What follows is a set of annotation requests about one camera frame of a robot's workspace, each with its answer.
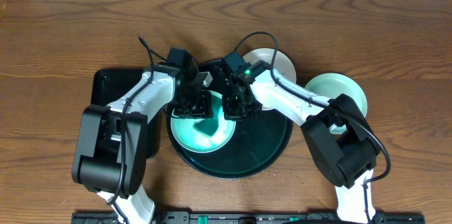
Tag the white plate with green smear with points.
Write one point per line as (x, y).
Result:
(282, 61)

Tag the round black tray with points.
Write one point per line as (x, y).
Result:
(256, 144)

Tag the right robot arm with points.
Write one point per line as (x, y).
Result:
(341, 143)

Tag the rectangular black tray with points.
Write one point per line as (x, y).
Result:
(111, 84)

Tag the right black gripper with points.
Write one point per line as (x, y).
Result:
(229, 113)

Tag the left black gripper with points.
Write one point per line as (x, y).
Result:
(194, 108)

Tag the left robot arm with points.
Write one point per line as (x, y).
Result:
(112, 145)

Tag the mint green plate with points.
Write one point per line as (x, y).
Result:
(189, 139)
(332, 85)

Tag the green sponge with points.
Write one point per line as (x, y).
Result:
(207, 127)

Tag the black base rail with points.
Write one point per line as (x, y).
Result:
(183, 217)

